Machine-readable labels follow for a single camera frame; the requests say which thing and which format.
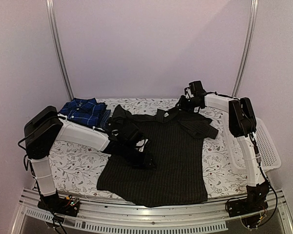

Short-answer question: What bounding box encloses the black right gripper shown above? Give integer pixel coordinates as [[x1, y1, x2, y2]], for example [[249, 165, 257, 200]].
[[175, 95, 199, 112]]

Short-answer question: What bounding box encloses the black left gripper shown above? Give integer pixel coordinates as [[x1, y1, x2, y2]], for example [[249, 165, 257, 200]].
[[120, 144, 157, 171]]

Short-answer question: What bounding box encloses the black pinstriped long sleeve shirt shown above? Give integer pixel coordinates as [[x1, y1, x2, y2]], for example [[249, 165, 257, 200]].
[[97, 105, 218, 208]]

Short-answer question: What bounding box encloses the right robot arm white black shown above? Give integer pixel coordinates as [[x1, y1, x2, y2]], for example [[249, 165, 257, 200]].
[[176, 92, 270, 213]]

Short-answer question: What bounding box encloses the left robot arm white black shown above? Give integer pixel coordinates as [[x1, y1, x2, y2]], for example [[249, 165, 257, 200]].
[[18, 106, 156, 212]]

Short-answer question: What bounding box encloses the blue plaid folded shirt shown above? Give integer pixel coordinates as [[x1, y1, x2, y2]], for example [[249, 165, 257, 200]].
[[59, 98, 110, 128]]

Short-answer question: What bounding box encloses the floral white tablecloth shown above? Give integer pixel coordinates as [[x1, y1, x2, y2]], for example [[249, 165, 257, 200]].
[[33, 97, 268, 200]]

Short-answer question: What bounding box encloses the white plastic laundry basket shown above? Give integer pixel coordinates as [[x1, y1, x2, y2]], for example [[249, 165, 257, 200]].
[[222, 114, 281, 174]]

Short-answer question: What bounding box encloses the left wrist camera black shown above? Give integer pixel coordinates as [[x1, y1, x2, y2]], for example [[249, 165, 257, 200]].
[[116, 124, 144, 145]]

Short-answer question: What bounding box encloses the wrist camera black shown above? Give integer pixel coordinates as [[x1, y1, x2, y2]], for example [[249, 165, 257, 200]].
[[116, 124, 144, 145], [184, 80, 206, 98]]

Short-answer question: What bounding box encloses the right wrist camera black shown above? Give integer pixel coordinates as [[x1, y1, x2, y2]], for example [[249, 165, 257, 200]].
[[184, 80, 206, 98]]

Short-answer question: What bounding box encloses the aluminium front rail frame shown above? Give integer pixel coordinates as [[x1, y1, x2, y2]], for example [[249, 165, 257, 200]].
[[11, 189, 293, 234]]

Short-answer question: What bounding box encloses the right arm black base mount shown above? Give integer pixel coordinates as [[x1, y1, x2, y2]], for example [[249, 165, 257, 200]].
[[225, 182, 269, 229]]

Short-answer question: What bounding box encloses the right aluminium frame post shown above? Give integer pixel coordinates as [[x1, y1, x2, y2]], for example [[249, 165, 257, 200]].
[[231, 0, 259, 97]]

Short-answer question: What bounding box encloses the aluminium frame post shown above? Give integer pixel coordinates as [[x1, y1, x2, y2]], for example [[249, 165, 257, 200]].
[[231, 0, 259, 97], [45, 0, 74, 100]]

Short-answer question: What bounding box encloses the left aluminium frame post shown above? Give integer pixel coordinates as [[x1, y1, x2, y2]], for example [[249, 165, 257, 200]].
[[45, 0, 74, 100]]

